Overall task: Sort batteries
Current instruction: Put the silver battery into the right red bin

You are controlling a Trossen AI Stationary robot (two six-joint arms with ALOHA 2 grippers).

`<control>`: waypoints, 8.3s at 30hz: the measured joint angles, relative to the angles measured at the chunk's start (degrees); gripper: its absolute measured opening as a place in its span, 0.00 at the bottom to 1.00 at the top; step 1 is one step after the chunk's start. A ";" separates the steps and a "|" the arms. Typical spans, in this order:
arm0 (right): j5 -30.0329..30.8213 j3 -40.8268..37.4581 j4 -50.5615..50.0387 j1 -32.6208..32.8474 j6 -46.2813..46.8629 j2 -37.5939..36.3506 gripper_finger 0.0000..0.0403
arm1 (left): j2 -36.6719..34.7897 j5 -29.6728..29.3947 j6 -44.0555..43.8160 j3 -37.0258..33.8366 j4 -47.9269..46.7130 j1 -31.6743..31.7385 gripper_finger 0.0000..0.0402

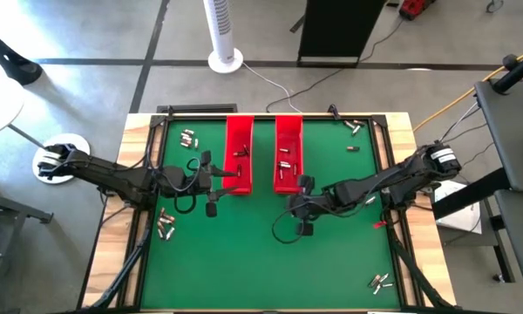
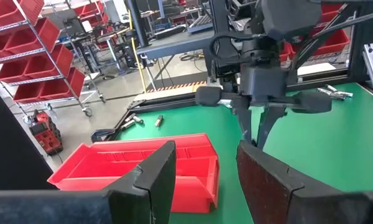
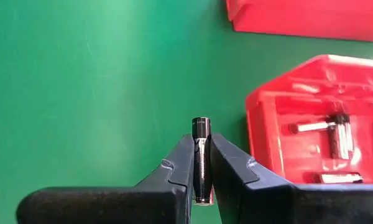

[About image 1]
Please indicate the black chair leg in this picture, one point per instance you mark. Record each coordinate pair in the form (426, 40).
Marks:
(13, 65)

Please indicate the white paper sheet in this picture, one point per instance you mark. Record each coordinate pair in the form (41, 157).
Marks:
(457, 218)

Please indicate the red black power tool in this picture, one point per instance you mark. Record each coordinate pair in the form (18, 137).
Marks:
(414, 8)

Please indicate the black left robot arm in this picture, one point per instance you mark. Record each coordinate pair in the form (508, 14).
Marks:
(113, 176)

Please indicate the small red tag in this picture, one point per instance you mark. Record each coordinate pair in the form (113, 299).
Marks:
(380, 225)

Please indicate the dark metal stand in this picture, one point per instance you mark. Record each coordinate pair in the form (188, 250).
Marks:
(17, 211)

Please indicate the red plastic bin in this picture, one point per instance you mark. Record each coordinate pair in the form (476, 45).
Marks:
(287, 131)
(244, 131)

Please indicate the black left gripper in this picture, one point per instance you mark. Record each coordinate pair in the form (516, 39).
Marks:
(178, 181)

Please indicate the white round table base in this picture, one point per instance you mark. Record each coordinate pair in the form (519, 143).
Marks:
(76, 144)

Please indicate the white round table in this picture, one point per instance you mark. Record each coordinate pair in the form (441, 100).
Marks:
(0, 104)

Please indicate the white tower fan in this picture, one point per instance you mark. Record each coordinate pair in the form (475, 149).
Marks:
(221, 26)

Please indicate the wooden table board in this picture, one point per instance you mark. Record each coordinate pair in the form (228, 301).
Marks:
(398, 131)

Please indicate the black desk leg beam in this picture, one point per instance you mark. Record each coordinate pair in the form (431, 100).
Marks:
(475, 196)

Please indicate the grey table pole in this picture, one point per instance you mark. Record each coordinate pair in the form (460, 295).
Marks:
(26, 136)

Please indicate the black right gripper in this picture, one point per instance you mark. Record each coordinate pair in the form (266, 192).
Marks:
(320, 202)

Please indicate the black table clamp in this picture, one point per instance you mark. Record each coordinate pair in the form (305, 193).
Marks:
(333, 112)
(171, 110)

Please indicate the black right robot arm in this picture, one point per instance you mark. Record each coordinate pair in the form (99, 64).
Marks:
(401, 179)

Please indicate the black aluminium table frame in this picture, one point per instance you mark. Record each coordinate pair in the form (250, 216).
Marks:
(156, 120)

